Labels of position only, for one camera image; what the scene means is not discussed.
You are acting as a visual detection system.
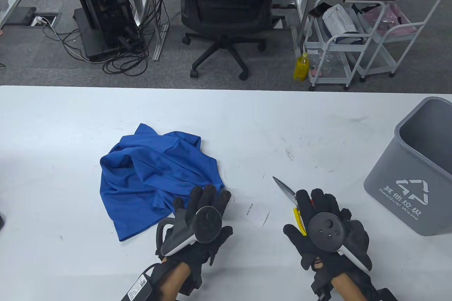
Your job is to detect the person's right hand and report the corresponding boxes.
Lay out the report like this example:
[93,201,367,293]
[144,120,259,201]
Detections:
[283,188,373,273]

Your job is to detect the person's left hand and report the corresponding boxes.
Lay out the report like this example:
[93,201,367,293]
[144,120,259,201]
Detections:
[156,185,234,270]

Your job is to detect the red and yellow handled scissors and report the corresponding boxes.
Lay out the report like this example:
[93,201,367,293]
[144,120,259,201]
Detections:
[272,176,308,236]

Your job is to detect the white clothing tag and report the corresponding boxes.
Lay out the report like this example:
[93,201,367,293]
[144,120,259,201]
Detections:
[244,202,270,227]

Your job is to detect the blue clothing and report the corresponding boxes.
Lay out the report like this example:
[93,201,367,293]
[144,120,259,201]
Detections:
[100,124,226,242]

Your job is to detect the person's left forearm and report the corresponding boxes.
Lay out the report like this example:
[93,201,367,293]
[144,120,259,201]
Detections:
[155,264,194,301]

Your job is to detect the person's right forearm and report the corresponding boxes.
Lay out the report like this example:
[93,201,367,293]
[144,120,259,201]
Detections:
[332,272,368,301]

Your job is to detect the grey trash bin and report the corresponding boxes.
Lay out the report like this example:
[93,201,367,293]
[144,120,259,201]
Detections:
[364,96,452,237]

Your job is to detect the black wrist sensor box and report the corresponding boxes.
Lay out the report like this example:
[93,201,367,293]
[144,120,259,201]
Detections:
[120,269,156,301]
[367,289,399,301]

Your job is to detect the yellow liquid bottle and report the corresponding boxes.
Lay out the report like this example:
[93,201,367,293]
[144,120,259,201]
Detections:
[293,52,310,82]

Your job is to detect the white bag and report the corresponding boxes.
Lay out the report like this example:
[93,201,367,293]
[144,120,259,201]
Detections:
[322,4,364,35]

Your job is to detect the black office chair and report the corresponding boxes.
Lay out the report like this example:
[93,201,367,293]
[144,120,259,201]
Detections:
[176,0,286,81]

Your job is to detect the pink plastic bag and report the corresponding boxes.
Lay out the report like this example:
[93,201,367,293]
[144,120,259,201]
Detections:
[364,3,412,37]

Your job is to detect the black computer tower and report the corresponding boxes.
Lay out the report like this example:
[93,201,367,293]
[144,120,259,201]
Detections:
[78,0,141,51]

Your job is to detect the floor socket box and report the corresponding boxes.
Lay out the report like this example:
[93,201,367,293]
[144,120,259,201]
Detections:
[22,12,62,29]

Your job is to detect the bundle of black cables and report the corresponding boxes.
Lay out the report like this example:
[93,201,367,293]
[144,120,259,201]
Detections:
[42,15,149,76]

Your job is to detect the white desk frame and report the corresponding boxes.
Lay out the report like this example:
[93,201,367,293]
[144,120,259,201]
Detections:
[0,0,22,30]

